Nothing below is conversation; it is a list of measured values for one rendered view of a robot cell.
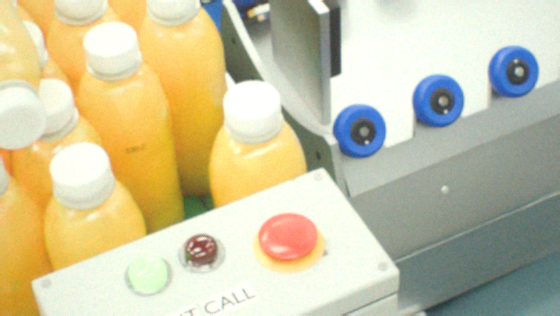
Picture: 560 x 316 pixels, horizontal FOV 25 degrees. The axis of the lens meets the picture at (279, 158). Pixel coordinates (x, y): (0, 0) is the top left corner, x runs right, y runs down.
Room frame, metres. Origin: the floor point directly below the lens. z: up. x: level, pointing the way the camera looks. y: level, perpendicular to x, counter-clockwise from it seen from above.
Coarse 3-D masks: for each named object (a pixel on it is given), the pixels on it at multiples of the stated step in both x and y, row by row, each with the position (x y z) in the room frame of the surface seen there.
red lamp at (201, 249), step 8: (192, 240) 0.49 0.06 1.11; (200, 240) 0.49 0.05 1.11; (208, 240) 0.49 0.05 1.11; (216, 240) 0.49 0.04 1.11; (184, 248) 0.49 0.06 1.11; (192, 248) 0.48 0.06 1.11; (200, 248) 0.48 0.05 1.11; (208, 248) 0.48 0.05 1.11; (216, 248) 0.48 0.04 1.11; (184, 256) 0.48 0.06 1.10; (192, 256) 0.48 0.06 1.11; (200, 256) 0.48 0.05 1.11; (208, 256) 0.48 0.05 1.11; (216, 256) 0.48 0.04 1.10; (192, 264) 0.48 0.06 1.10; (200, 264) 0.48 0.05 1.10
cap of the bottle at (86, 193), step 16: (80, 144) 0.59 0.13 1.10; (64, 160) 0.57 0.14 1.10; (80, 160) 0.57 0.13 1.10; (96, 160) 0.57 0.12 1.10; (64, 176) 0.56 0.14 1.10; (80, 176) 0.56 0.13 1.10; (96, 176) 0.56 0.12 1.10; (64, 192) 0.55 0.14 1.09; (80, 192) 0.55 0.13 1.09; (96, 192) 0.55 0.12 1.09
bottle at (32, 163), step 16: (64, 128) 0.62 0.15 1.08; (80, 128) 0.63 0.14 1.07; (32, 144) 0.62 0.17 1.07; (48, 144) 0.62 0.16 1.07; (64, 144) 0.62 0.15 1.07; (96, 144) 0.63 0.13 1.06; (16, 160) 0.62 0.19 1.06; (32, 160) 0.61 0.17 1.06; (48, 160) 0.61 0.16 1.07; (16, 176) 0.62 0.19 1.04; (32, 176) 0.61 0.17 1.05; (48, 176) 0.61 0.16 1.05; (32, 192) 0.61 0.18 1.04; (48, 192) 0.60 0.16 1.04
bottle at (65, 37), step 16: (64, 16) 0.75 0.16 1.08; (96, 16) 0.75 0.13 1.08; (112, 16) 0.76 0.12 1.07; (48, 32) 0.76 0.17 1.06; (64, 32) 0.74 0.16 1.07; (80, 32) 0.74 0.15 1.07; (48, 48) 0.75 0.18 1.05; (64, 48) 0.74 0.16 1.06; (80, 48) 0.73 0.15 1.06; (64, 64) 0.73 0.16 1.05; (80, 64) 0.73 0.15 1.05
